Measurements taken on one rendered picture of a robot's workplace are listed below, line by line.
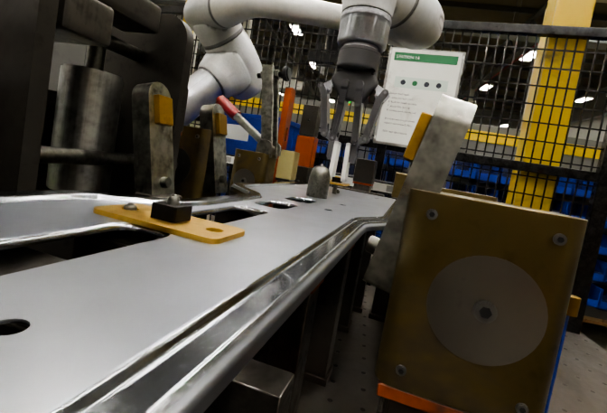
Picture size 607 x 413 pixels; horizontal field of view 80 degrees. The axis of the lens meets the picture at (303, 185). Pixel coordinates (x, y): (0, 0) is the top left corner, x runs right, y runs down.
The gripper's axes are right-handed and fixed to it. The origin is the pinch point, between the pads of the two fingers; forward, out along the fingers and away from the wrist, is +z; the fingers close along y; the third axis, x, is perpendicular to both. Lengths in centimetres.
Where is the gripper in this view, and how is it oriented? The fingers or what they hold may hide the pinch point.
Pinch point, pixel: (340, 161)
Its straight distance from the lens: 66.9
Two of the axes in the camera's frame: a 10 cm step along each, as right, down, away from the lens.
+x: -2.9, 0.2, -9.6
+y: -9.4, -1.8, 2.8
